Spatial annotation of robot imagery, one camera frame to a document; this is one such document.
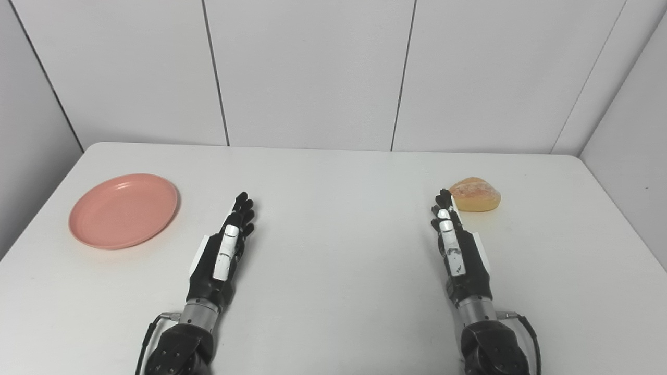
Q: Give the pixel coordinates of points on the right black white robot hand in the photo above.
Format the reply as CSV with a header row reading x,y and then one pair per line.
x,y
466,271

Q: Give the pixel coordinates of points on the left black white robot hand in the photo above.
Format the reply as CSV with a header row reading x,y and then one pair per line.
x,y
219,271

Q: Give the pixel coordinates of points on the golden bread roll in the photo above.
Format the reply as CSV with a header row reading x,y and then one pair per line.
x,y
477,195

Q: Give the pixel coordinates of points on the pink round plate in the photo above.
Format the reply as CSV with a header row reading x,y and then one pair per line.
x,y
122,211

